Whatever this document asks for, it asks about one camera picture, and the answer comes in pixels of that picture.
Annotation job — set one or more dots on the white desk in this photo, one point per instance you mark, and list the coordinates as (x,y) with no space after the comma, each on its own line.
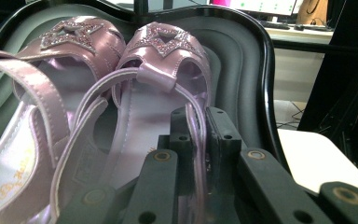
(292,34)

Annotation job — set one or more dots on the red and black shoe rack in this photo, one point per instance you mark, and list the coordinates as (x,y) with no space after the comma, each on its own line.
(239,77)

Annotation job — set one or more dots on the brown paper bag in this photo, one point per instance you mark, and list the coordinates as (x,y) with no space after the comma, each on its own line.
(310,14)

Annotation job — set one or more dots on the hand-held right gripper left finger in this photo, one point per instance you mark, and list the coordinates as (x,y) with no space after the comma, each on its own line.
(185,130)

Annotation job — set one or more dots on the purple star sandal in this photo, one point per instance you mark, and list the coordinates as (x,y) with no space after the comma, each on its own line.
(164,40)
(74,34)

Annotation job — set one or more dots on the black curtain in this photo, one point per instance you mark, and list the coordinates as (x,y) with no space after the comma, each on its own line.
(348,77)

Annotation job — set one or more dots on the computer monitor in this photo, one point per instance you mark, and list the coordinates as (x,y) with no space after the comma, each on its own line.
(261,6)

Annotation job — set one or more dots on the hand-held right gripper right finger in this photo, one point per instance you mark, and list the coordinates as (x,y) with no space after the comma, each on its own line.
(222,137)

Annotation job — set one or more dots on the black keyboard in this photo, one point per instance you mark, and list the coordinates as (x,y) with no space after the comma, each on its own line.
(273,25)

